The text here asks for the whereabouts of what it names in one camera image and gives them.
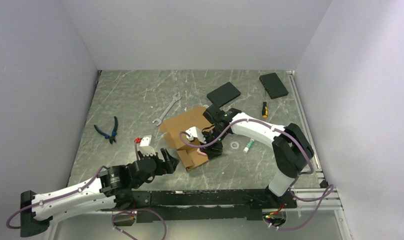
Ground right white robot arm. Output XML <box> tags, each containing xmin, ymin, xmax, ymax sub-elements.
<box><xmin>201</xmin><ymin>105</ymin><xmax>314</xmax><ymax>208</ymax></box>

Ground blue handled pliers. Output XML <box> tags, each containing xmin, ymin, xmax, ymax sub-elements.
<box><xmin>93</xmin><ymin>115</ymin><xmax>119</xmax><ymax>145</ymax></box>

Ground silver open-end wrench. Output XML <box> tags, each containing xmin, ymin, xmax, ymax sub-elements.
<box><xmin>152</xmin><ymin>93</ymin><xmax>182</xmax><ymax>127</ymax></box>

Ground clear tape roll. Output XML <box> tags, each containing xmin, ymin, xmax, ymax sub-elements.
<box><xmin>230</xmin><ymin>141</ymin><xmax>240</xmax><ymax>150</ymax></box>

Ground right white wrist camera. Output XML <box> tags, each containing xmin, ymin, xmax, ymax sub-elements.
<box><xmin>185</xmin><ymin>126</ymin><xmax>206</xmax><ymax>144</ymax></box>

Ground green white glue stick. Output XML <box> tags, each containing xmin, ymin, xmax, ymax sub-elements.
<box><xmin>243</xmin><ymin>138</ymin><xmax>255</xmax><ymax>154</ymax></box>

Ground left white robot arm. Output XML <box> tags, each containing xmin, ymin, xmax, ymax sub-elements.
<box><xmin>19</xmin><ymin>148</ymin><xmax>179</xmax><ymax>238</ymax></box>

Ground black ported switch box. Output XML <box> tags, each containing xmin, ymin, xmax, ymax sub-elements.
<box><xmin>258</xmin><ymin>72</ymin><xmax>289</xmax><ymax>99</ymax></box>

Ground black flat network switch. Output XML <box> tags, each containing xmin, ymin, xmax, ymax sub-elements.
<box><xmin>206</xmin><ymin>81</ymin><xmax>241</xmax><ymax>108</ymax></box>

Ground yellow black screwdriver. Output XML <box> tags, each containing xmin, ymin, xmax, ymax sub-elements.
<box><xmin>261</xmin><ymin>90</ymin><xmax>269</xmax><ymax>119</ymax></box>

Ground brown cardboard box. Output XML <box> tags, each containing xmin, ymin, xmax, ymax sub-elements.
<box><xmin>159</xmin><ymin>106</ymin><xmax>211</xmax><ymax>171</ymax></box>

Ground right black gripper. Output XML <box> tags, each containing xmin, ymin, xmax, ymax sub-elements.
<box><xmin>197</xmin><ymin>127</ymin><xmax>228</xmax><ymax>160</ymax></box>

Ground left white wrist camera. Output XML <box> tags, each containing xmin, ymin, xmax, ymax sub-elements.
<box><xmin>133</xmin><ymin>135</ymin><xmax>157</xmax><ymax>161</ymax></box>

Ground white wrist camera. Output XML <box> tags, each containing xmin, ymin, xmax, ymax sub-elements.
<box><xmin>185</xmin><ymin>126</ymin><xmax>206</xmax><ymax>144</ymax></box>
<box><xmin>133</xmin><ymin>135</ymin><xmax>157</xmax><ymax>161</ymax></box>

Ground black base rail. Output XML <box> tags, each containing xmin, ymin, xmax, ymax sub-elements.
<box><xmin>119</xmin><ymin>188</ymin><xmax>297</xmax><ymax>223</ymax></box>

